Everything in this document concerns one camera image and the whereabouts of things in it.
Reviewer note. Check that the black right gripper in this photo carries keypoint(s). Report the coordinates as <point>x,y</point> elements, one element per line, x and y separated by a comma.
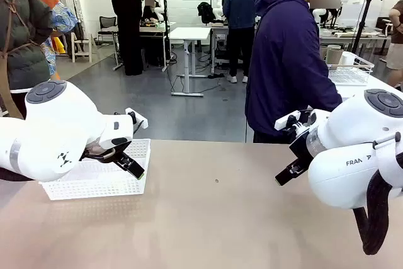
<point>302,147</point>

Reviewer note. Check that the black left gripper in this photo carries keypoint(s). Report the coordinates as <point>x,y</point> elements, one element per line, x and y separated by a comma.
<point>118,151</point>

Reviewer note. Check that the beige plastic cup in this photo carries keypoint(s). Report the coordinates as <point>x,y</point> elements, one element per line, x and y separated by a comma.
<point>334,54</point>

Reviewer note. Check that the pale mint green cup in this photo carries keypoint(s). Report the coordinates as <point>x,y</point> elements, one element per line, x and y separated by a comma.
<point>348,58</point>

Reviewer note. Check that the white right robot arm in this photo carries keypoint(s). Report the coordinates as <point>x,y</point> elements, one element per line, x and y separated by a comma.
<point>346,130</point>

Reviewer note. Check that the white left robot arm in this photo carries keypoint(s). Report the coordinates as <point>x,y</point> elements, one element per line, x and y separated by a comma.
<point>63,114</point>

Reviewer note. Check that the white perforated plastic basket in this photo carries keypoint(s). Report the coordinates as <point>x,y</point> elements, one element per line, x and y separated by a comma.
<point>94,184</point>

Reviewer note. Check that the person in navy hoodie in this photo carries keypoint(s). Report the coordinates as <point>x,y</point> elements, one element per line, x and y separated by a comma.
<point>283,61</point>

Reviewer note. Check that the white side table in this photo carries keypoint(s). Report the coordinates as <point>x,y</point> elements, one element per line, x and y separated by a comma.
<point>378,86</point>

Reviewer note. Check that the light wooden stool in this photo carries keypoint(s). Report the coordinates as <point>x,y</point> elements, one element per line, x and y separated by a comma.
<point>82,42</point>

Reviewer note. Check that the white work desk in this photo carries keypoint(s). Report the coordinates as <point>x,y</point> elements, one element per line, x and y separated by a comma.
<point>220,28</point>
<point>151,29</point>
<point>346,39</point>

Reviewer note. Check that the empty white standing desk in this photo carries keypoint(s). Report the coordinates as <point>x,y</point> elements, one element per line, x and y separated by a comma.
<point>189,33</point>

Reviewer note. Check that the black office chair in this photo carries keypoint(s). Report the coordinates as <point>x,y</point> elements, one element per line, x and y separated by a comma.
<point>108,23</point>

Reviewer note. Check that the person in black clothes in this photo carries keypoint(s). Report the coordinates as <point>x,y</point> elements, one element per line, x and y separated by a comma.
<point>127,14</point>

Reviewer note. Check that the seated person in black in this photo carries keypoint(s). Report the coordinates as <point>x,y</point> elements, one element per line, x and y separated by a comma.
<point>150,10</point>

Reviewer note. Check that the person in brown shirt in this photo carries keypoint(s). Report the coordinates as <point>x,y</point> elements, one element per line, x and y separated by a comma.
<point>397,54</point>

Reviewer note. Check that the black tripod stand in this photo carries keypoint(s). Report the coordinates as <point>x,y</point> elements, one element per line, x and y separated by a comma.
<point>362,29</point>

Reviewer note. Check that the mannequin in blue patterned top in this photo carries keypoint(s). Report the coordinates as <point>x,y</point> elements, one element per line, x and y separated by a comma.
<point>63,17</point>

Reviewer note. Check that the black backpack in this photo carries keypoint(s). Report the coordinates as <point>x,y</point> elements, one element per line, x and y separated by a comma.
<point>206,12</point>

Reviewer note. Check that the person in blue jacket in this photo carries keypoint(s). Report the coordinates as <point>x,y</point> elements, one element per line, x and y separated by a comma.
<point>240,4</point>

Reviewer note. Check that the figure in green padded vest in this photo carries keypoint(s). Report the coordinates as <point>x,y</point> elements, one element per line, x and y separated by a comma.
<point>22,29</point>

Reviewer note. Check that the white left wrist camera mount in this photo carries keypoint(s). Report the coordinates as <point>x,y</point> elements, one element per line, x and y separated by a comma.
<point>140,121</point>

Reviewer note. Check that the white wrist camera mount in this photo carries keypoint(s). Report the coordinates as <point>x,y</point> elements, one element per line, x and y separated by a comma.
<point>140,121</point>
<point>283,121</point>

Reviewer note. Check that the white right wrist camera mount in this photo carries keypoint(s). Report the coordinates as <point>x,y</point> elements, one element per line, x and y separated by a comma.
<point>283,121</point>

